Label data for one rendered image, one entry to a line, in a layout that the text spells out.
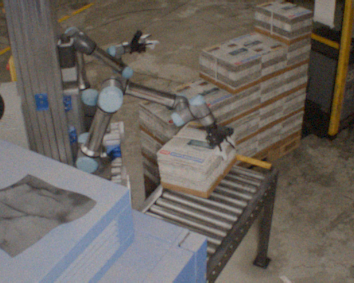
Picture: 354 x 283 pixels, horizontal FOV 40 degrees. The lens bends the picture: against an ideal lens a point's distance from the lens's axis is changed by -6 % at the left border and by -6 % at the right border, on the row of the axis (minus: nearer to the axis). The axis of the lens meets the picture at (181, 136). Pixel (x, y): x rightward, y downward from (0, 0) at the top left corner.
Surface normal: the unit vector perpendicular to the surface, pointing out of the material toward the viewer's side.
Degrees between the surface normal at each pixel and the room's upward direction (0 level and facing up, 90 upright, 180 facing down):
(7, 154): 0
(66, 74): 90
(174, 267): 0
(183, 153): 5
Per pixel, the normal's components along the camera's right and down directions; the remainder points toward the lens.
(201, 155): -0.11, -0.84
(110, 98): 0.13, 0.44
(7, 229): -0.25, -0.21
